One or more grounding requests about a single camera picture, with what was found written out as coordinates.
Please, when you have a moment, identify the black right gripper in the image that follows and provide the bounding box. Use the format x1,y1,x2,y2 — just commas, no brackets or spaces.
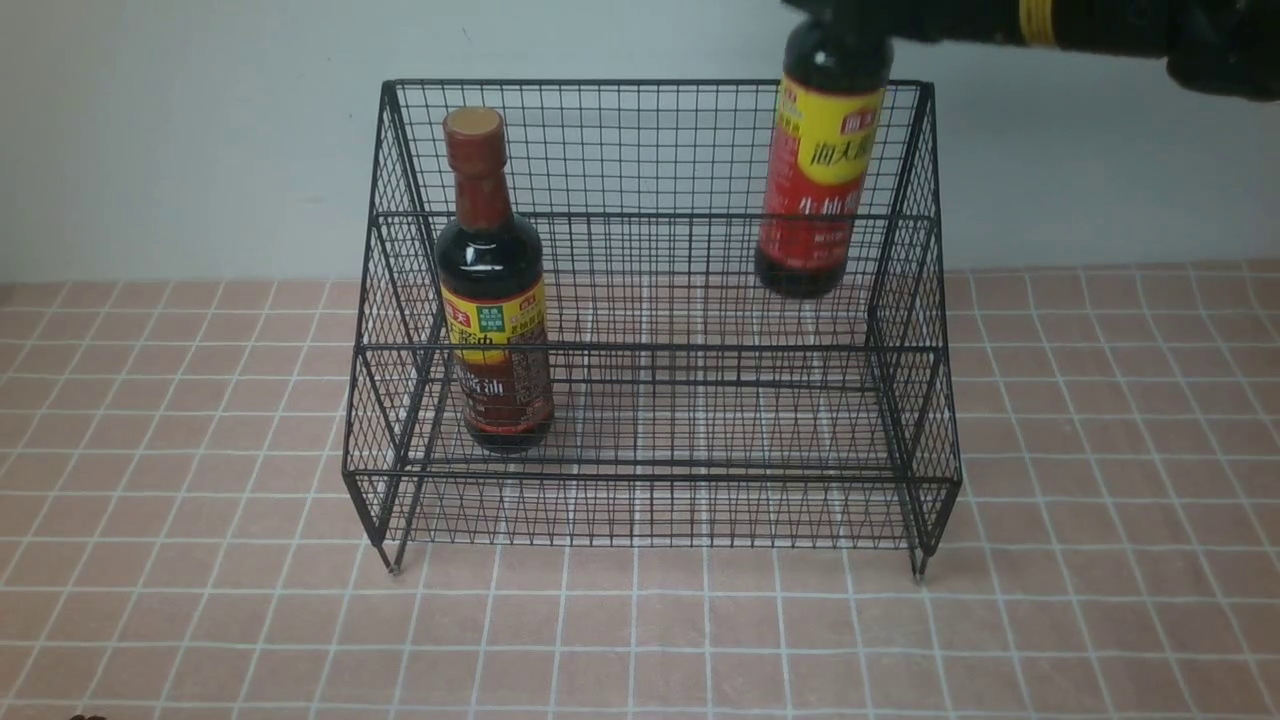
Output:
785,1,1023,49

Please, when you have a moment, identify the soy sauce bottle red label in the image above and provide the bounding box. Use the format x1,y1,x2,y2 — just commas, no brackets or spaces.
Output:
755,10,893,299

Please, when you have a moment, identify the soy sauce bottle brown label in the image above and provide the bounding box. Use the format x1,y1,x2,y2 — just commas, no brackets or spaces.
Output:
434,106,556,455

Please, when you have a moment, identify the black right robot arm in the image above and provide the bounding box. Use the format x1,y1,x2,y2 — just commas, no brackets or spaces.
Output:
783,1,1279,102

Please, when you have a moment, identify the black wire mesh shelf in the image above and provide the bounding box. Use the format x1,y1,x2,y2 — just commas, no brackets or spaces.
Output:
342,79,963,577

